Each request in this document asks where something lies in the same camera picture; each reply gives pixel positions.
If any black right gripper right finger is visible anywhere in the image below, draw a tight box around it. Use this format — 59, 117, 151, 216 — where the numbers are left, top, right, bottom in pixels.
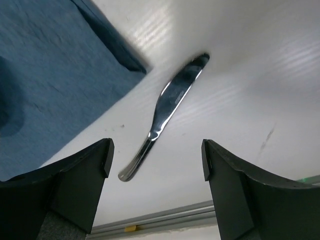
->
201, 139, 320, 240

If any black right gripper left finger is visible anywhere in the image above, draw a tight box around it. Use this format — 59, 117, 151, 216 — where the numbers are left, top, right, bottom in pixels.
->
0, 138, 115, 240

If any silver table knife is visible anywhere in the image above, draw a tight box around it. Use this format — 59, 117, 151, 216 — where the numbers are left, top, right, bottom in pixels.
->
118, 52, 210, 182

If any blue cloth napkin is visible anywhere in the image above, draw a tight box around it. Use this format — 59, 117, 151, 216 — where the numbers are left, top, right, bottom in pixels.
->
0, 0, 147, 181

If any aluminium rail frame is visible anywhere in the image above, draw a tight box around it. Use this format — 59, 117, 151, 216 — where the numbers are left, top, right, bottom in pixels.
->
87, 200, 216, 240

